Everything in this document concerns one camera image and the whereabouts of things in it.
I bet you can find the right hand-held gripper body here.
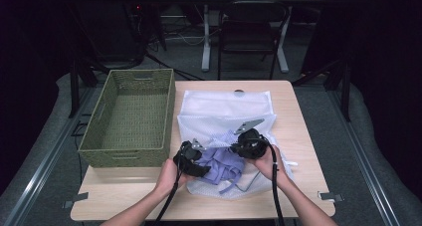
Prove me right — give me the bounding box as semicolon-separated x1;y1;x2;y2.
229;117;270;160

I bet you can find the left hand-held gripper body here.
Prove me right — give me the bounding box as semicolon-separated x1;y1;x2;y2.
172;137;207;179

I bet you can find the purple garment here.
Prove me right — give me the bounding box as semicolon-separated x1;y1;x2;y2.
195;129;248;195

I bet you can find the white mesh laundry bag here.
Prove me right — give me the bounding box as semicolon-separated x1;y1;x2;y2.
176;90;299;200

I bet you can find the green woven basket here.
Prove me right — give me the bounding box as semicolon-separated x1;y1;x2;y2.
77;68;176;169

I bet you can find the person's right hand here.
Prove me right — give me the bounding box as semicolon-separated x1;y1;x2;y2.
247;144;294;187

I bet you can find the person's left hand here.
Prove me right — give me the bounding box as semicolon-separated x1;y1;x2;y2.
154;158;195;199

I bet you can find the black metal stand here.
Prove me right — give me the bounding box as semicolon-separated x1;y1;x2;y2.
68;58;110;119
292;58;352;122

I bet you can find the black folding chair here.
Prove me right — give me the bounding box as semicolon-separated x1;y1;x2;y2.
217;1;292;81

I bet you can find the white desk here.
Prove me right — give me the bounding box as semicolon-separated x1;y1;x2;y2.
182;0;329;74

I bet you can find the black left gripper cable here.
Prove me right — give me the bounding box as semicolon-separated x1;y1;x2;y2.
153;159;184;226

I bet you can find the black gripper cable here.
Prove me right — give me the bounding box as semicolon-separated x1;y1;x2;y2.
262;136;287;226
153;159;184;226

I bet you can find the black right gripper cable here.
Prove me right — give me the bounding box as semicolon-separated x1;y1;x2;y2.
262;136;287;226

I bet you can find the black floor cable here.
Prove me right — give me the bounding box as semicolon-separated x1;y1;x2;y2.
145;51;204;82

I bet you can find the grey table bracket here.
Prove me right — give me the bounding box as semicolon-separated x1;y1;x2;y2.
317;190;345;203
63;191;90;209

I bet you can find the grey floor rail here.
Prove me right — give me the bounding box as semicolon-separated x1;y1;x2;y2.
3;86;98;226
326;90;402;226

